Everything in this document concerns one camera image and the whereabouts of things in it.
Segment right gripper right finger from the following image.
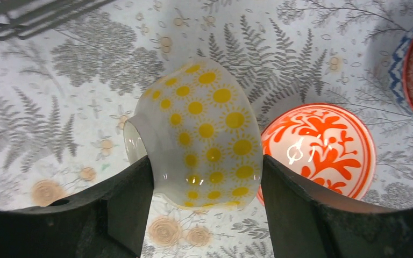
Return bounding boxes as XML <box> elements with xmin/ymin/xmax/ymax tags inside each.
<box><xmin>261</xmin><ymin>155</ymin><xmax>413</xmax><ymax>257</ymax></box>

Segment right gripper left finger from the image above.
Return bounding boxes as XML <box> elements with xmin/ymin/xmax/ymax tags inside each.
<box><xmin>0</xmin><ymin>157</ymin><xmax>154</xmax><ymax>257</ymax></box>

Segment red patterned white bowl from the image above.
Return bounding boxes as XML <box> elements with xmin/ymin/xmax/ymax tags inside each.
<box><xmin>261</xmin><ymin>103</ymin><xmax>377</xmax><ymax>200</ymax></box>

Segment yellow dotted white bowl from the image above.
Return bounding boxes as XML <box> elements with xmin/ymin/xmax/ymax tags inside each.
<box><xmin>123</xmin><ymin>57</ymin><xmax>263</xmax><ymax>210</ymax></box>

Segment blue patterned bowl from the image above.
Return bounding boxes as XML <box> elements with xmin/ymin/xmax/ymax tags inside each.
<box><xmin>388</xmin><ymin>27</ymin><xmax>413</xmax><ymax>115</ymax></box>

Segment black wire dish rack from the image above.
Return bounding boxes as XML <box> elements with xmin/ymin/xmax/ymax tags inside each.
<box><xmin>0</xmin><ymin>0</ymin><xmax>112</xmax><ymax>41</ymax></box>

